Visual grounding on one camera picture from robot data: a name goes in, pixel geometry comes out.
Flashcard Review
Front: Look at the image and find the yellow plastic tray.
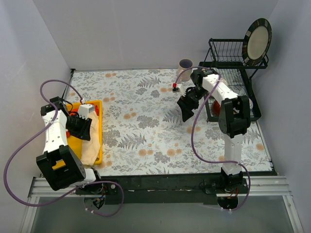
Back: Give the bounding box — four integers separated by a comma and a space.
44, 100, 103, 166

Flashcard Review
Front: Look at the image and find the red bowl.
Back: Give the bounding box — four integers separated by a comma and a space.
212, 100, 221, 117

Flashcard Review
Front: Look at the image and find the purple cable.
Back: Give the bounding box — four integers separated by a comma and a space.
2, 79, 124, 217
173, 67, 251, 211

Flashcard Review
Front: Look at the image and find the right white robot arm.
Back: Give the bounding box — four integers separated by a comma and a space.
172, 67, 251, 193

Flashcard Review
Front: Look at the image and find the floral table mat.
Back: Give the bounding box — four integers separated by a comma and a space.
62, 68, 273, 176

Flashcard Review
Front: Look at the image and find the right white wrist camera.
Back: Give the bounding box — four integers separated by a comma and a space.
172, 83, 183, 92

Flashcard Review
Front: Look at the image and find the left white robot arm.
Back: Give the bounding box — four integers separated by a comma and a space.
36, 97, 104, 194

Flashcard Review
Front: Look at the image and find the beige t shirt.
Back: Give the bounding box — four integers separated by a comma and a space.
81, 115, 101, 166

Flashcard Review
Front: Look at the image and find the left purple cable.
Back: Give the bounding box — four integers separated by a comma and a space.
2, 79, 124, 217

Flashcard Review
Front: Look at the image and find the black rimmed beige plate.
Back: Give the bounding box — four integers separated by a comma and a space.
242, 18, 272, 66

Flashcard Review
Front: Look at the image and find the orange red cloth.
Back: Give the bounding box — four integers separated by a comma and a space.
68, 102, 102, 138

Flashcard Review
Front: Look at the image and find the pink ceramic mug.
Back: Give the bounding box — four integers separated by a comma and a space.
178, 59, 193, 83

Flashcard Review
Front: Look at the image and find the aluminium frame rail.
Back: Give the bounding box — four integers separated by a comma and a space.
21, 172, 304, 233

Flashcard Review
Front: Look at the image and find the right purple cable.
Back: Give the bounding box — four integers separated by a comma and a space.
173, 67, 251, 211

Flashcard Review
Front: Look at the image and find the black wire dish rack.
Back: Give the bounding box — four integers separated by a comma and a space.
199, 38, 269, 121

